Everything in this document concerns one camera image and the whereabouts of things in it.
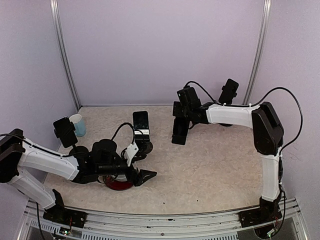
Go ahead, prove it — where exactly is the light blue mug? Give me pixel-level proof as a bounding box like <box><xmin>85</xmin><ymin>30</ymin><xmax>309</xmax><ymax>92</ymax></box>
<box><xmin>69</xmin><ymin>114</ymin><xmax>86</xmax><ymax>137</ymax></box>

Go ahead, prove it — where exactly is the camera cable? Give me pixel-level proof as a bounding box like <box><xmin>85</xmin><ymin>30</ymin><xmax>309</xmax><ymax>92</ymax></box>
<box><xmin>249</xmin><ymin>86</ymin><xmax>305</xmax><ymax>153</ymax></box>
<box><xmin>111</xmin><ymin>122</ymin><xmax>137</xmax><ymax>145</ymax></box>

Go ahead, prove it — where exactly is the right aluminium frame post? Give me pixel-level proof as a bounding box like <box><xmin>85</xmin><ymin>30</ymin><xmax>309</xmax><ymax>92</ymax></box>
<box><xmin>242</xmin><ymin>0</ymin><xmax>272</xmax><ymax>105</ymax></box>

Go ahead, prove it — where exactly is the black folding phone stand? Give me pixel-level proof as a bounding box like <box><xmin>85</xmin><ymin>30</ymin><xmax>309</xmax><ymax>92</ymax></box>
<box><xmin>171</xmin><ymin>135</ymin><xmax>187</xmax><ymax>145</ymax></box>

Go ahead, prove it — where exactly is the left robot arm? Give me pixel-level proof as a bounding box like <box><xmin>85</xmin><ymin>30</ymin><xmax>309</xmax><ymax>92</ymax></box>
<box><xmin>0</xmin><ymin>128</ymin><xmax>157</xmax><ymax>223</ymax></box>

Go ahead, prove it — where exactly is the silver-edged black smartphone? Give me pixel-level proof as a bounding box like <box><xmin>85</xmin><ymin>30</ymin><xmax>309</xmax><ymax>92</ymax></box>
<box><xmin>53</xmin><ymin>116</ymin><xmax>78</xmax><ymax>148</ymax></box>

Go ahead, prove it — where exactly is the right camera cable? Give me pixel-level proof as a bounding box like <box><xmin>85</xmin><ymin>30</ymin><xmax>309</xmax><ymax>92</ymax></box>
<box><xmin>249</xmin><ymin>86</ymin><xmax>305</xmax><ymax>153</ymax></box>

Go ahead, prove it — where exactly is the left camera cable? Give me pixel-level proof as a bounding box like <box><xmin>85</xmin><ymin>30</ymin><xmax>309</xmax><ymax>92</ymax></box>
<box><xmin>111</xmin><ymin>122</ymin><xmax>137</xmax><ymax>145</ymax></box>

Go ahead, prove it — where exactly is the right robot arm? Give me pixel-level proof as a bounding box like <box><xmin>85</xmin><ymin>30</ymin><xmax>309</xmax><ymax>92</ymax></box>
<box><xmin>171</xmin><ymin>86</ymin><xmax>284</xmax><ymax>202</ymax></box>

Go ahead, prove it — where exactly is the black pole phone stand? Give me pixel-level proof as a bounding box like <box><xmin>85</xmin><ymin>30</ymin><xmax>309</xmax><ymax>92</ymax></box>
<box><xmin>53</xmin><ymin>117</ymin><xmax>89</xmax><ymax>155</ymax></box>
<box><xmin>218</xmin><ymin>85</ymin><xmax>237</xmax><ymax>105</ymax></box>

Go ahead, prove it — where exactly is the aluminium frame post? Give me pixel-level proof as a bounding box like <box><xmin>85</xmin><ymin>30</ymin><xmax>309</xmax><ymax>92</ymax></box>
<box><xmin>50</xmin><ymin>0</ymin><xmax>82</xmax><ymax>111</ymax></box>
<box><xmin>242</xmin><ymin>0</ymin><xmax>272</xmax><ymax>105</ymax></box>

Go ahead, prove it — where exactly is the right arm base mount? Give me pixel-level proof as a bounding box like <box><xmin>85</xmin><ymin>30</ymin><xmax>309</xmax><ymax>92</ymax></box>
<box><xmin>238</xmin><ymin>195</ymin><xmax>283</xmax><ymax>228</ymax></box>

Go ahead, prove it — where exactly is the round-base plate phone stand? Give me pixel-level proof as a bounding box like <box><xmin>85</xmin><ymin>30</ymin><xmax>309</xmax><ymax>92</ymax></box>
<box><xmin>134</xmin><ymin>128</ymin><xmax>152</xmax><ymax>143</ymax></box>

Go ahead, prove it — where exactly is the blue-edged black smartphone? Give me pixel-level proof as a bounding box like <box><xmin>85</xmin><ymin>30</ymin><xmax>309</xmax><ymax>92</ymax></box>
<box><xmin>172</xmin><ymin>117</ymin><xmax>190</xmax><ymax>138</ymax></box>

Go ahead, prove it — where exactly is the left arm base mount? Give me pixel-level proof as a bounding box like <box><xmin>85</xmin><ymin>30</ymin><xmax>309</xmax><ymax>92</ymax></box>
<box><xmin>43</xmin><ymin>189</ymin><xmax>88</xmax><ymax>229</ymax></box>

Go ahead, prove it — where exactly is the red floral plate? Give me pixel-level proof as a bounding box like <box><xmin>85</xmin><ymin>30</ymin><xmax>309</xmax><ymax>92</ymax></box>
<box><xmin>102</xmin><ymin>174</ymin><xmax>134</xmax><ymax>191</ymax></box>

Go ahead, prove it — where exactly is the left aluminium frame post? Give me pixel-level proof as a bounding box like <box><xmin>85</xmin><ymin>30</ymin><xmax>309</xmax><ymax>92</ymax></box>
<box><xmin>50</xmin><ymin>0</ymin><xmax>82</xmax><ymax>111</ymax></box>

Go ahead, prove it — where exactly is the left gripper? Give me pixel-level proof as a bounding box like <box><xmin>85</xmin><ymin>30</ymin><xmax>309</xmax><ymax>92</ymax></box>
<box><xmin>97</xmin><ymin>158</ymin><xmax>157</xmax><ymax>187</ymax></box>

